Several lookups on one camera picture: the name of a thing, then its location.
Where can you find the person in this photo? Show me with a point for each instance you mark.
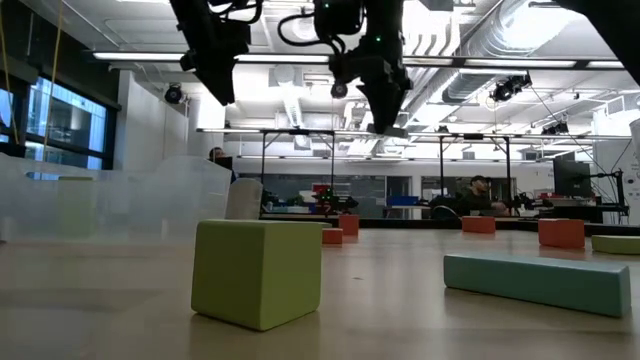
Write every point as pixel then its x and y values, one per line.
pixel 475 200
pixel 216 154

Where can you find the black ceiling camera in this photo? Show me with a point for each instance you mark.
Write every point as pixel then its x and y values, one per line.
pixel 555 129
pixel 173 95
pixel 507 89
pixel 339 90

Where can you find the clear plastic bin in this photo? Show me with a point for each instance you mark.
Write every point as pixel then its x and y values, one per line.
pixel 150 210

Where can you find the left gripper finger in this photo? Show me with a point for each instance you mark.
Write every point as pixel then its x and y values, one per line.
pixel 225 87

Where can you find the black monitor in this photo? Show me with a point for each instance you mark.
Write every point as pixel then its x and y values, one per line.
pixel 570 177

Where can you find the black background robot arm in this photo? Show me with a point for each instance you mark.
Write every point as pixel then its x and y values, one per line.
pixel 332 202
pixel 530 202

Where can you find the green cube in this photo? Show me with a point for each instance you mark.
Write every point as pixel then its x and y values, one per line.
pixel 257 275
pixel 75 210

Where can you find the green long block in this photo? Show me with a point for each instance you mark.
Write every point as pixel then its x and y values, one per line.
pixel 617 245

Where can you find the teal long block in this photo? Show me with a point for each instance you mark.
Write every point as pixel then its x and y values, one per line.
pixel 537 285

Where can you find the blue crate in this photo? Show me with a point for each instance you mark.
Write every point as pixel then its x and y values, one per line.
pixel 402 201

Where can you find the ceiling light strip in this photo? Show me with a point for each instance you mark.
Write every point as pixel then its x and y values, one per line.
pixel 150 56
pixel 290 58
pixel 520 63
pixel 605 64

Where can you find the black aluminium table frame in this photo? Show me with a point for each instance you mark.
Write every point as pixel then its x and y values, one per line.
pixel 410 223

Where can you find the dark framed window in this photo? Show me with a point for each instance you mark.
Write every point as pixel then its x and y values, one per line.
pixel 65 120

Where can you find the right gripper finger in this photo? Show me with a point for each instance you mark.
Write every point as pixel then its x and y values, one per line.
pixel 375 107
pixel 395 107

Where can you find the orange cube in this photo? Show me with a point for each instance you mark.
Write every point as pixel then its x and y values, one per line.
pixel 561 233
pixel 349 225

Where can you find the orange long block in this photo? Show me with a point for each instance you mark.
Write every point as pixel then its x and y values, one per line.
pixel 478 225
pixel 333 236

